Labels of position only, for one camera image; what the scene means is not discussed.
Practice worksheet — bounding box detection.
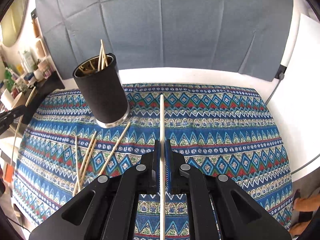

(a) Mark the wooden chopstick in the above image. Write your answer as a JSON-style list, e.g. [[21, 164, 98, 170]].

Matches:
[[74, 135, 79, 195], [159, 94, 166, 240], [98, 121, 131, 176], [78, 139, 97, 191], [73, 131, 97, 197]]

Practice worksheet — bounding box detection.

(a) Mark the chopstick in cup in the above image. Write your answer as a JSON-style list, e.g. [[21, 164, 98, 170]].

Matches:
[[98, 39, 104, 71], [100, 40, 108, 70]]

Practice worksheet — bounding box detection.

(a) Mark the oval wall mirror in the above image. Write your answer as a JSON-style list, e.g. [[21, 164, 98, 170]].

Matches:
[[1, 0, 29, 47]]

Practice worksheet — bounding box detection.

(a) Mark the grey blue backdrop cloth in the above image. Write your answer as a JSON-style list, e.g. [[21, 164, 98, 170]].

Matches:
[[35, 0, 293, 81]]

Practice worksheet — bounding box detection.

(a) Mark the white lotion bottle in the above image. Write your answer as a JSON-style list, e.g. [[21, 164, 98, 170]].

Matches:
[[22, 50, 36, 73]]

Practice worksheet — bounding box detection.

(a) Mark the patterned blue tablecloth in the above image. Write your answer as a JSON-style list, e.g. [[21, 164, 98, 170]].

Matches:
[[13, 83, 292, 228]]

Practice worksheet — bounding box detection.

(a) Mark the black sleeved metal cup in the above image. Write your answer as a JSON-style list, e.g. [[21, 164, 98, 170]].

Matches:
[[73, 53, 130, 128]]

